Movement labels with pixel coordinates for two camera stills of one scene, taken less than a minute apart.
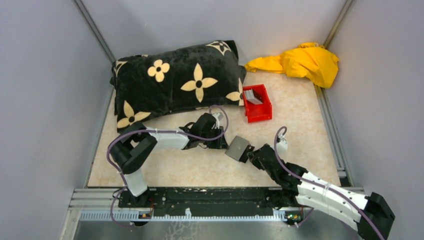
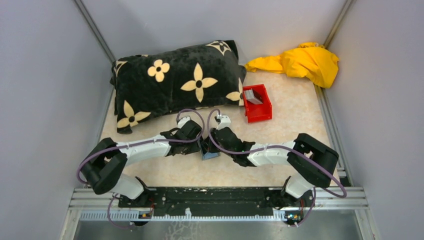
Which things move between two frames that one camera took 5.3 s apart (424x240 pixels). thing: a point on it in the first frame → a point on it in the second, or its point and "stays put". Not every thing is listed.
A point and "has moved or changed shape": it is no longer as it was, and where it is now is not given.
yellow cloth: [314, 61] stays put
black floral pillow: [207, 75] stays put
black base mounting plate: [202, 202] stays put
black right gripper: [253, 157] → [213, 131]
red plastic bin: [255, 112] stays put
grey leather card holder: [236, 147] has moved or changed shape
